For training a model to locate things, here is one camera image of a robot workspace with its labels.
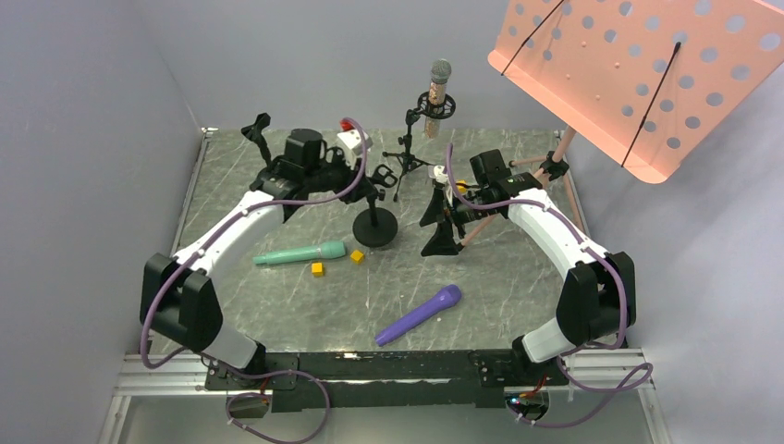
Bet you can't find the purple microphone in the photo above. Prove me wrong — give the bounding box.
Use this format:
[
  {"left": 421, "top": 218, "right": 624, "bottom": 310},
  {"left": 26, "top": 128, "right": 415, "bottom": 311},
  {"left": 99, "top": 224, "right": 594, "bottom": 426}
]
[{"left": 374, "top": 284, "right": 462, "bottom": 347}]

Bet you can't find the round-base mic stand front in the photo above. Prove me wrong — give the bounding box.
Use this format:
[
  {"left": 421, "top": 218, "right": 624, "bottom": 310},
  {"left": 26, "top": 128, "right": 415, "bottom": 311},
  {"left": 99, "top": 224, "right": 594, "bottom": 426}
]
[{"left": 351, "top": 165, "right": 398, "bottom": 248}]

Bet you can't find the round-base mic stand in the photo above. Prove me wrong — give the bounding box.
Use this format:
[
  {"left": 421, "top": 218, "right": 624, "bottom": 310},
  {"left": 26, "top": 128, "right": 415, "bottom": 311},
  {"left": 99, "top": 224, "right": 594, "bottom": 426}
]
[
  {"left": 240, "top": 113, "right": 273, "bottom": 176},
  {"left": 351, "top": 165, "right": 398, "bottom": 248}
]

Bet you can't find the tripod stand with shock mount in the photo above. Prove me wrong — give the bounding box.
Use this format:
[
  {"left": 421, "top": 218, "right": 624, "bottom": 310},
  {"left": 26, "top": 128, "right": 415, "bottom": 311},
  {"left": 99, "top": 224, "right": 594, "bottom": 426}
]
[{"left": 382, "top": 90, "right": 459, "bottom": 204}]

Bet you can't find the rhinestone glitter microphone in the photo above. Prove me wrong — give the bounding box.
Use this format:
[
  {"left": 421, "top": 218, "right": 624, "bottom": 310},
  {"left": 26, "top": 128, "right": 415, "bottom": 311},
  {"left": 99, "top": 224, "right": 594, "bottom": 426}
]
[{"left": 424, "top": 58, "right": 452, "bottom": 139}]

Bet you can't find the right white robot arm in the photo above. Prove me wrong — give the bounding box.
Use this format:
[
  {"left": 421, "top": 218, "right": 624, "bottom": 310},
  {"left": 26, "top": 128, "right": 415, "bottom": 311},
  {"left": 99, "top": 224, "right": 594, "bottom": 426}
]
[{"left": 420, "top": 150, "right": 636, "bottom": 364}]

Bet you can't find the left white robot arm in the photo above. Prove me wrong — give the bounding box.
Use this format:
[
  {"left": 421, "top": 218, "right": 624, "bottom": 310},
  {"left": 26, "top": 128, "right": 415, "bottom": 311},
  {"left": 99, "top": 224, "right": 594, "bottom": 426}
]
[{"left": 140, "top": 117, "right": 376, "bottom": 375}]

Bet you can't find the round-base mic stand rear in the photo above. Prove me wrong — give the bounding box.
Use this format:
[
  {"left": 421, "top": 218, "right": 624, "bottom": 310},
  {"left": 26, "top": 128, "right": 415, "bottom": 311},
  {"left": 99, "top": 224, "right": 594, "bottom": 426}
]
[{"left": 240, "top": 113, "right": 273, "bottom": 176}]

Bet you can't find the pink music stand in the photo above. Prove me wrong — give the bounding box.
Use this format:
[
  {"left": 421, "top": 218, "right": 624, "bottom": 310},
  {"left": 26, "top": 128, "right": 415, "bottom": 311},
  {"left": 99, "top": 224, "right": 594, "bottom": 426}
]
[{"left": 459, "top": 0, "right": 784, "bottom": 249}]

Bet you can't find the teal microphone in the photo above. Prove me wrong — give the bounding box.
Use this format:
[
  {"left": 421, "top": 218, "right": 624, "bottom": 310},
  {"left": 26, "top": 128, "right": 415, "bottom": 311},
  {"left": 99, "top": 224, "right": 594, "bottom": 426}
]
[{"left": 252, "top": 240, "right": 347, "bottom": 265}]

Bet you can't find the yellow cube near centre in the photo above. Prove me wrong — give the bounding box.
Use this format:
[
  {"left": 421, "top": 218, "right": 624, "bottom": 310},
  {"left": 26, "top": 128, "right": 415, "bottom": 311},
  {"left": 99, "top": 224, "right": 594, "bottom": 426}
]
[{"left": 349, "top": 250, "right": 365, "bottom": 265}]

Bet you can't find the yellow cube near teal mic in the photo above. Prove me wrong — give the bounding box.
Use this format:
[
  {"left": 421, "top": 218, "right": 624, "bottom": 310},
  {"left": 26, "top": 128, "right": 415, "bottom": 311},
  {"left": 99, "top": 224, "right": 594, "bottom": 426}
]
[{"left": 311, "top": 262, "right": 325, "bottom": 278}]

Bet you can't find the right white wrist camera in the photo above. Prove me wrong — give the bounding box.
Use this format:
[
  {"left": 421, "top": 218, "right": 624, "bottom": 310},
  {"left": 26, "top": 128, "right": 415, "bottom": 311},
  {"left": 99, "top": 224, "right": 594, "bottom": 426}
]
[{"left": 428, "top": 165, "right": 454, "bottom": 210}]

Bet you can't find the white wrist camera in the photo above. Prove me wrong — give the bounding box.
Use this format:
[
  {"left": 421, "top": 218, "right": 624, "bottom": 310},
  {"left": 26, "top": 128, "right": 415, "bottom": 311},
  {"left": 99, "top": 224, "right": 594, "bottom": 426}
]
[
  {"left": 337, "top": 119, "right": 363, "bottom": 169},
  {"left": 428, "top": 165, "right": 454, "bottom": 210}
]

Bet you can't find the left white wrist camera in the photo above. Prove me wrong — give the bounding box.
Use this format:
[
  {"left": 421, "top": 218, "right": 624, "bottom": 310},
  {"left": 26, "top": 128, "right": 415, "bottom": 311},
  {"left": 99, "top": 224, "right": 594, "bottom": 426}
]
[{"left": 337, "top": 119, "right": 363, "bottom": 169}]

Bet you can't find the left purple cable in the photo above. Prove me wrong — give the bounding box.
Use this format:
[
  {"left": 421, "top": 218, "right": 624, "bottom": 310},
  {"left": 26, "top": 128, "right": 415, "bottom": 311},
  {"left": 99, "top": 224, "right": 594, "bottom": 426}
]
[{"left": 138, "top": 117, "right": 333, "bottom": 444}]

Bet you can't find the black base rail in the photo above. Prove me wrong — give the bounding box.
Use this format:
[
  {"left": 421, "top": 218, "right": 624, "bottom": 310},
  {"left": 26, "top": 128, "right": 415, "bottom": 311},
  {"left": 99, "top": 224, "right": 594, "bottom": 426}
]
[{"left": 204, "top": 349, "right": 567, "bottom": 413}]

